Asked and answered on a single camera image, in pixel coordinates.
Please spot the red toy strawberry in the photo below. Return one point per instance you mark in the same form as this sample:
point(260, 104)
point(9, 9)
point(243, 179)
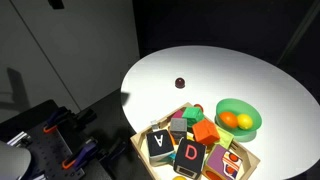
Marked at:
point(199, 106)

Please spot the orange toy fruit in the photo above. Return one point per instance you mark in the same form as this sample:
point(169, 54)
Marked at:
point(229, 119)

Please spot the magenta rubber block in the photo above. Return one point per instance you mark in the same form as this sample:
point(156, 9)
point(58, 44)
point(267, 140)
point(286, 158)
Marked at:
point(178, 114)

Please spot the purple orange clamp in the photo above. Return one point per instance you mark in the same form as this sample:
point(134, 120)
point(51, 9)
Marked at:
point(55, 118)
point(81, 157)

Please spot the grey rubber block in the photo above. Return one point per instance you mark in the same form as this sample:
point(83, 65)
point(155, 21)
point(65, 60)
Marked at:
point(178, 129)

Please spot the yellow toy lemon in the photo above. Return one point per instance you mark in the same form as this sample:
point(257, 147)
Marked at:
point(245, 122)

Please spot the yellow ball in tray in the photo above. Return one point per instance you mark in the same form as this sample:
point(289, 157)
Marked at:
point(179, 178)

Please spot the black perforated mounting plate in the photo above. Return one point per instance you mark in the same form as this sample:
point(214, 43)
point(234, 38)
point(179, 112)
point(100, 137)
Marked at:
point(48, 151)

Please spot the orange rubber block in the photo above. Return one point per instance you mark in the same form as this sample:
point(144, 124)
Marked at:
point(205, 132)

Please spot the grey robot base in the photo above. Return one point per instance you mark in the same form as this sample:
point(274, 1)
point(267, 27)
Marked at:
point(14, 162)

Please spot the wooden toy tray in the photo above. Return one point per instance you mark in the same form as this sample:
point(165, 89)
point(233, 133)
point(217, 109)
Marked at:
point(166, 172)

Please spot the black block letter D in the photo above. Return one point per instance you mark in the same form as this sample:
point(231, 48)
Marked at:
point(189, 158)

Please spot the dark red toy plum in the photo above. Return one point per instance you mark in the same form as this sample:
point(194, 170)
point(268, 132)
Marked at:
point(180, 83)

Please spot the black block letter A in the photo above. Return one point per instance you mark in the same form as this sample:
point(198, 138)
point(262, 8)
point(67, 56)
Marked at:
point(160, 147)

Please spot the green plastic bowl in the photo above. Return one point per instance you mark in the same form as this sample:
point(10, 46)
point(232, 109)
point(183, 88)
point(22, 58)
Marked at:
point(237, 107)

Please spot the purple picture block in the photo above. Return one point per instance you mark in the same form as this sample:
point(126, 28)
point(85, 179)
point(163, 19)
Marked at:
point(221, 164)

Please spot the lime green rubber block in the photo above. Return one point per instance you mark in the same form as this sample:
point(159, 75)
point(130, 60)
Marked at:
point(225, 137)

